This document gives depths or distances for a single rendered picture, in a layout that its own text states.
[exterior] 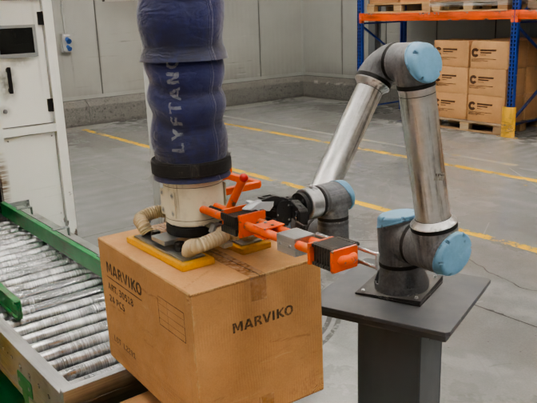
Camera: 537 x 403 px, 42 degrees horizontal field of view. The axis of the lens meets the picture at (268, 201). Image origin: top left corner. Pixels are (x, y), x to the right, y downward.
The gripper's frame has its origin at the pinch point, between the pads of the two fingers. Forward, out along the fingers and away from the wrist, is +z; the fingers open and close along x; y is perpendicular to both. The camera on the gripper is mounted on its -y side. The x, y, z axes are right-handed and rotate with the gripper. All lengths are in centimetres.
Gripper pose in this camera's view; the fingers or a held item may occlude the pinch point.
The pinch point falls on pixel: (248, 221)
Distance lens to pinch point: 178.3
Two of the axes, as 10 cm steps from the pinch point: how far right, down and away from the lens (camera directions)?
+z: -7.8, 1.9, -5.9
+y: -6.2, -1.9, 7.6
